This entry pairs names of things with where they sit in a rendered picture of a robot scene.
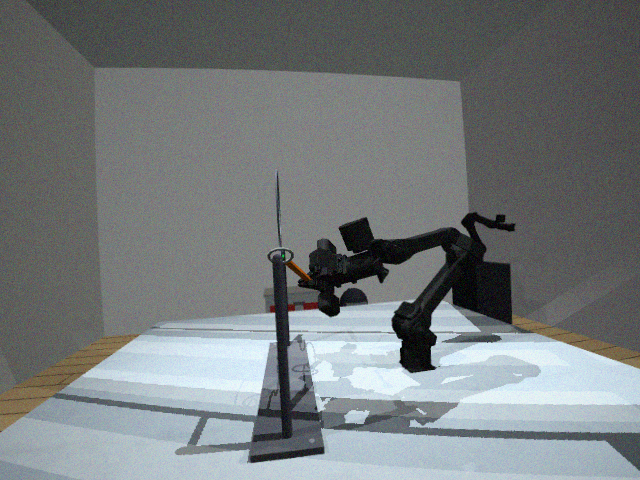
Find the orange handle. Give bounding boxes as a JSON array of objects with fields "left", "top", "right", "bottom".
[{"left": 267, "top": 247, "right": 313, "bottom": 281}]

